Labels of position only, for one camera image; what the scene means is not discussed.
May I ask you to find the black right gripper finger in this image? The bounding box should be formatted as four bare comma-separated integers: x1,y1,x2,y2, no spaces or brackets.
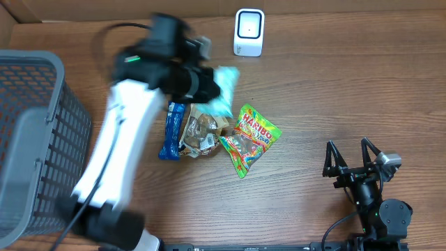
322,141,348,176
361,137,381,169

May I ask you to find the light teal snack packet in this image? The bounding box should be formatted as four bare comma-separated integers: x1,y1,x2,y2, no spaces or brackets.
195,66,240,118

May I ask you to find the beige brown snack bag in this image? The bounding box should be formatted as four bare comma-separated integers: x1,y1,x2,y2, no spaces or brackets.
179,105,229,158

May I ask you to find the green Haribo candy bag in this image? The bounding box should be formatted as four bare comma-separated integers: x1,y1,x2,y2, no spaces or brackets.
219,103,282,178

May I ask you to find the blue snack bar wrapper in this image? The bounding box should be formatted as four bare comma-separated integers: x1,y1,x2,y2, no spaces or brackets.
158,101,186,160

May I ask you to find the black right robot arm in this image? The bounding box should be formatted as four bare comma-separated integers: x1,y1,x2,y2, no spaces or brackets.
317,137,413,251

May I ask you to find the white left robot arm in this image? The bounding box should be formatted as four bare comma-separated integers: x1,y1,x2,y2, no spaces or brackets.
56,13,221,250

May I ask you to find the white barcode scanner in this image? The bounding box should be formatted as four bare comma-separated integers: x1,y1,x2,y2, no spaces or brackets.
233,8,265,57

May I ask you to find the grey plastic mesh basket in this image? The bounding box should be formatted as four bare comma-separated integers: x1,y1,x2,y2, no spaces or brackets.
1,50,92,248

